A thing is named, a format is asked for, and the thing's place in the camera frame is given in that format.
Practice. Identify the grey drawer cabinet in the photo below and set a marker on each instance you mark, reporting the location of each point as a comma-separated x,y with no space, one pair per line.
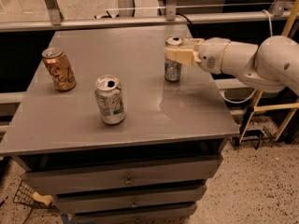
125,145

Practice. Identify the yellow foam piece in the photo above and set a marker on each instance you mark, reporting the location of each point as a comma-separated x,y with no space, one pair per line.
45,199

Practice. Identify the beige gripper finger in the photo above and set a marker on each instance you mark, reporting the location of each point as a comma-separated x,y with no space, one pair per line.
193,43
185,56

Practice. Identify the black wire basket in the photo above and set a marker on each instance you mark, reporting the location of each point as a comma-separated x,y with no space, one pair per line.
23,196

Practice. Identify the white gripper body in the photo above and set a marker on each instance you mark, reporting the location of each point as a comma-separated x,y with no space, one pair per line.
211,55

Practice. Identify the dented silver redbull can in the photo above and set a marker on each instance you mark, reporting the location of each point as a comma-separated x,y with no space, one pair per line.
172,69

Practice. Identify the middle grey drawer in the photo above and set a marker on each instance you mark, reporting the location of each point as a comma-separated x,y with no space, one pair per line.
130,199

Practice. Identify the white green soda can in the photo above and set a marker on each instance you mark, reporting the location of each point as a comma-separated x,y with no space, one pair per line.
108,95

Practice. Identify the bottom grey drawer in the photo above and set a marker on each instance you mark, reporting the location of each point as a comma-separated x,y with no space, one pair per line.
138,215

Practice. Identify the yellow metal stand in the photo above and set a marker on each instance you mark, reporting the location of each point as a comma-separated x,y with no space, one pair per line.
254,106

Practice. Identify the grey drawer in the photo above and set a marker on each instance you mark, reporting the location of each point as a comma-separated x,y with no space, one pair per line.
130,199
138,215
129,174

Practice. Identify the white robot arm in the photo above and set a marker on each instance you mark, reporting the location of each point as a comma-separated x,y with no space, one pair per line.
269,67

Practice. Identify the top grey drawer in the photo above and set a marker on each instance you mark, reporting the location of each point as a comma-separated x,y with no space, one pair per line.
129,174

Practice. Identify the horizontal metal rail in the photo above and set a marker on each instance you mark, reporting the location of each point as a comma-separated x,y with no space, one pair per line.
24,26

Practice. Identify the orange gold soda can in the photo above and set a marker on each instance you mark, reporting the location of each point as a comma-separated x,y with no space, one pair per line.
59,68

